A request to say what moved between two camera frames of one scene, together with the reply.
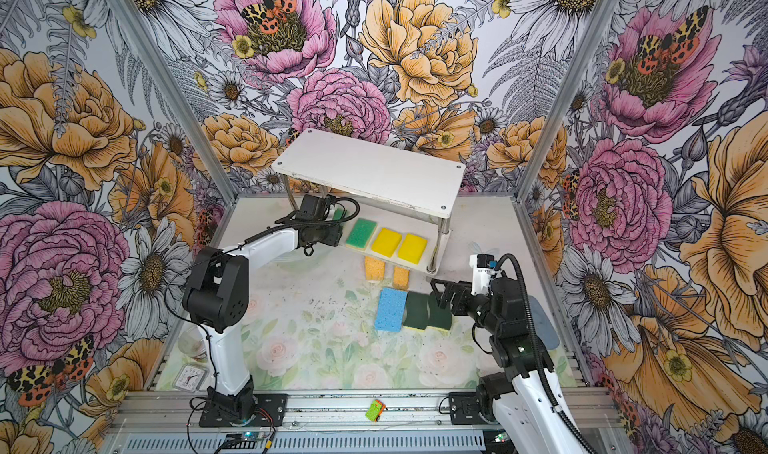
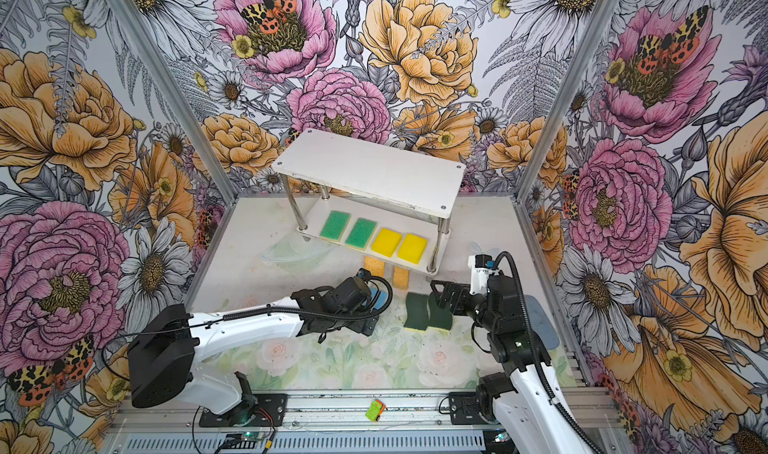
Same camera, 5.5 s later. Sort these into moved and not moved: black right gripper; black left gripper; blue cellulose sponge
Moved: black left gripper; blue cellulose sponge
Not moved: black right gripper
